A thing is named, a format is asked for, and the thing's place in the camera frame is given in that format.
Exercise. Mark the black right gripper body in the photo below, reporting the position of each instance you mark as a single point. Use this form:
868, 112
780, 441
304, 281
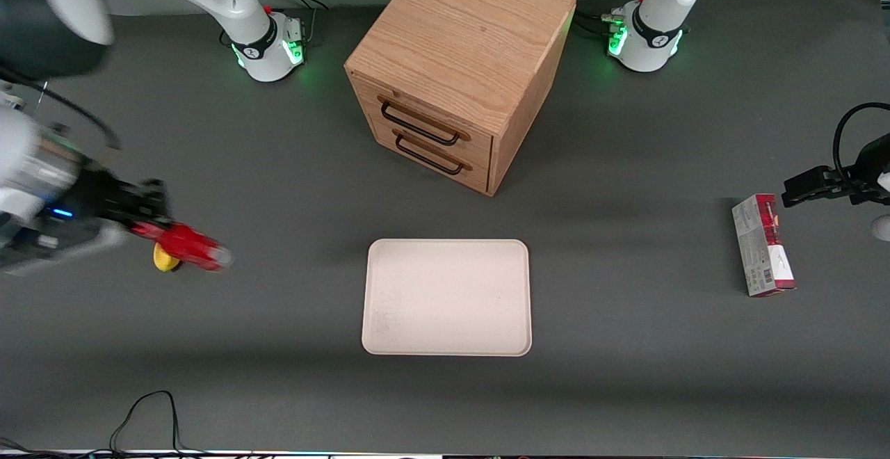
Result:
97, 198

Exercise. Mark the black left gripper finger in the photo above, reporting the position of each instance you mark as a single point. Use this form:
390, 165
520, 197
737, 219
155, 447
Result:
806, 193
827, 174

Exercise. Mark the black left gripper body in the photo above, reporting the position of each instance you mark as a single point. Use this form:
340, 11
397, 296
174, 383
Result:
869, 167

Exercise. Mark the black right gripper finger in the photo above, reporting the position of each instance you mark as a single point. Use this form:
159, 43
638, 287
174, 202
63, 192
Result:
149, 224
149, 195

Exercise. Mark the red coke bottle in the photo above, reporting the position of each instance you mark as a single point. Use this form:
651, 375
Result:
191, 245

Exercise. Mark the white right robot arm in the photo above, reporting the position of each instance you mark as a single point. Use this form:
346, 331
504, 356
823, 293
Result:
259, 40

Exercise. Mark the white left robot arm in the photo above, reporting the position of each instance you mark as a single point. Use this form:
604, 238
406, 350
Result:
652, 33

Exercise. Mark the beige rectangular tray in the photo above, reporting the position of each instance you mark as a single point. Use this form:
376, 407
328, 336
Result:
446, 297

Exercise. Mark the yellow lemon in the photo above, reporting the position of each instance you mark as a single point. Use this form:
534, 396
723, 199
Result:
164, 259

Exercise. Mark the grey and red carton box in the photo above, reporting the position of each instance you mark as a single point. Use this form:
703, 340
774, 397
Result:
761, 247

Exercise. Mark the dark grey table mat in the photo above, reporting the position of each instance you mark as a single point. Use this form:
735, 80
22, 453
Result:
278, 348

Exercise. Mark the wooden two-drawer cabinet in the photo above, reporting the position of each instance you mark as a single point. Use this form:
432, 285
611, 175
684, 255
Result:
455, 49

